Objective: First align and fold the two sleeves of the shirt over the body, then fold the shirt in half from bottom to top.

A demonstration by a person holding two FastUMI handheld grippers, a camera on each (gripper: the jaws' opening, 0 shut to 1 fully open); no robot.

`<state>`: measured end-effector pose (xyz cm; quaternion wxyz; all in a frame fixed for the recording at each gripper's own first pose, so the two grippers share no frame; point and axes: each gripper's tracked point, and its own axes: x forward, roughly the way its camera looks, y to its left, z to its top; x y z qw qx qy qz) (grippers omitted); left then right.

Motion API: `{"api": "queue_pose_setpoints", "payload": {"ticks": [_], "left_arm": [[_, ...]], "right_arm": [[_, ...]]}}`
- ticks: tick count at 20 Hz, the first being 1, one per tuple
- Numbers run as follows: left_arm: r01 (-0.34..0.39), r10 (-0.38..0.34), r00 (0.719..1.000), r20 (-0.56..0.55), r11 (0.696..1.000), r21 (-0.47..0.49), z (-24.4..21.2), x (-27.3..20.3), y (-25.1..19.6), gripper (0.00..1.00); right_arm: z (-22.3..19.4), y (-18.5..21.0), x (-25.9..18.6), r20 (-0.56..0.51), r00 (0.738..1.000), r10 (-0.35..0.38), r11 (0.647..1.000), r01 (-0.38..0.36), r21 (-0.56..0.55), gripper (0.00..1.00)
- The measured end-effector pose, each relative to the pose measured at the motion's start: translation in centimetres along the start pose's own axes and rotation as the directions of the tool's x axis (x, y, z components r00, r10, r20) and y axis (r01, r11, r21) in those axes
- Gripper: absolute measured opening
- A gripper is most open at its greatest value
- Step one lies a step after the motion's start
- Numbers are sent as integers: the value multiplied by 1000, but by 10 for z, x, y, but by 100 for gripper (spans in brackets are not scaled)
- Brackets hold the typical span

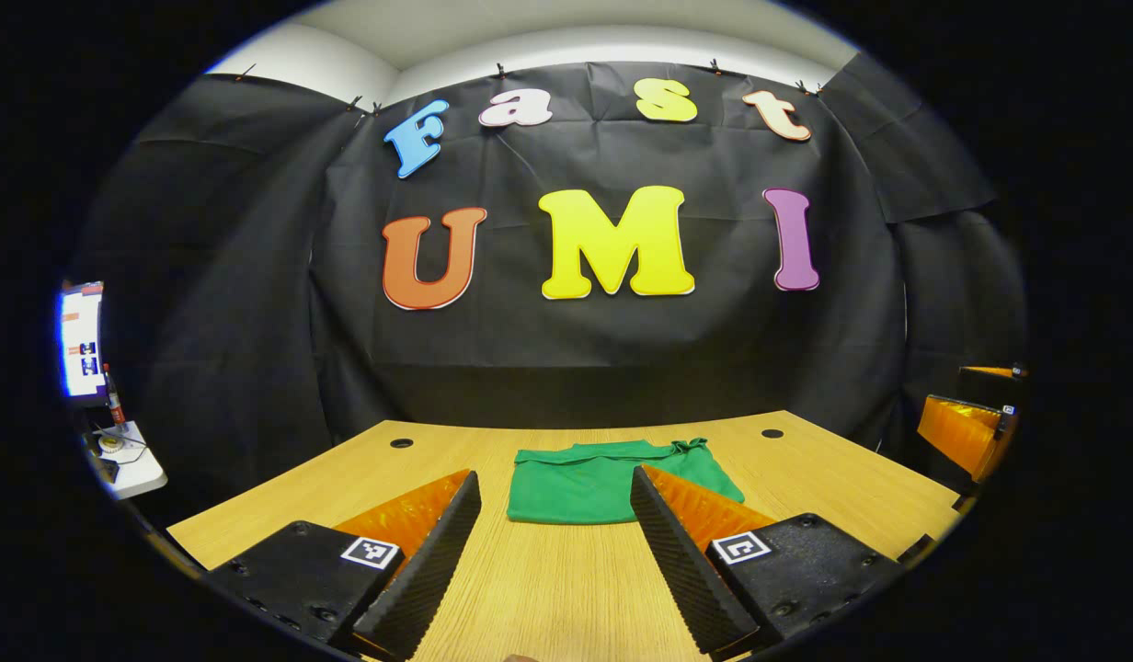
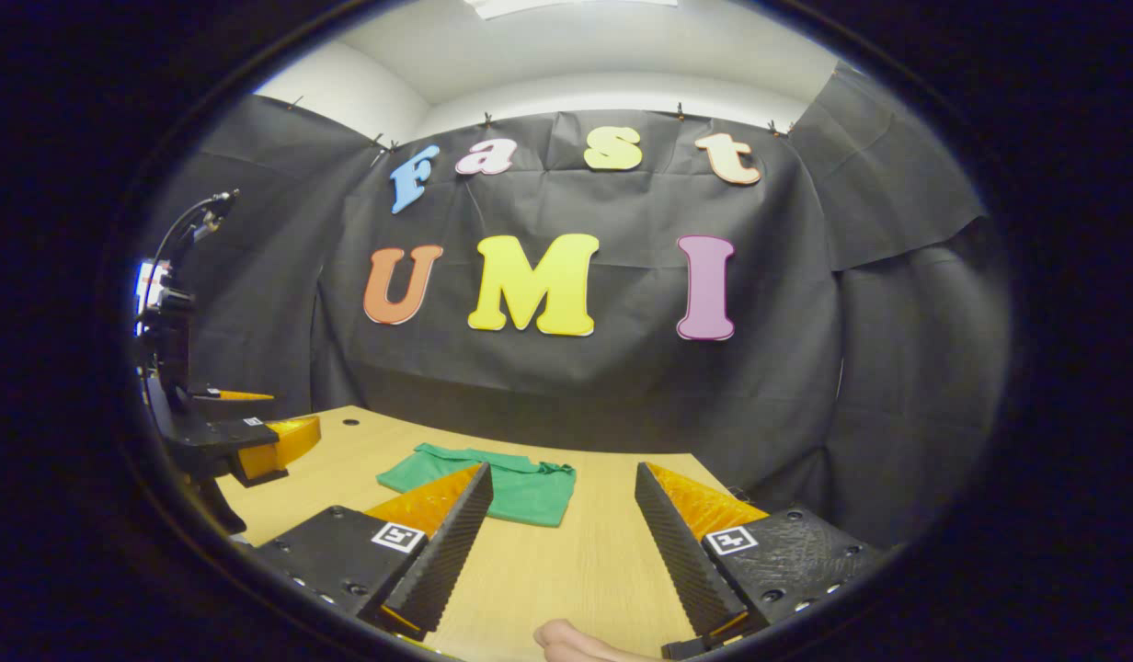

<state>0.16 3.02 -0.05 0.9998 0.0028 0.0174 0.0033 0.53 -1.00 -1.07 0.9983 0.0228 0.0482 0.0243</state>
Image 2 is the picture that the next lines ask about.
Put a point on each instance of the computer monitor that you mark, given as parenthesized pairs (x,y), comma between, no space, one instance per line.
(151,287)

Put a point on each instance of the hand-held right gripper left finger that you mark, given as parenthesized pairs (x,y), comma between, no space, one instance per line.
(452,552)

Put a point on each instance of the green T-shirt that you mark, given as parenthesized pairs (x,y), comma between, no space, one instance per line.
(530,492)

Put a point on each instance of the black backdrop cloth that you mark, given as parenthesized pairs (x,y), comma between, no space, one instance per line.
(622,386)

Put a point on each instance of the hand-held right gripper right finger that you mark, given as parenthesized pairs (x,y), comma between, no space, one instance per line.
(677,561)

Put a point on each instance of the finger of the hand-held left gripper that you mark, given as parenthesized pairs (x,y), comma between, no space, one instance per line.
(235,406)
(226,446)

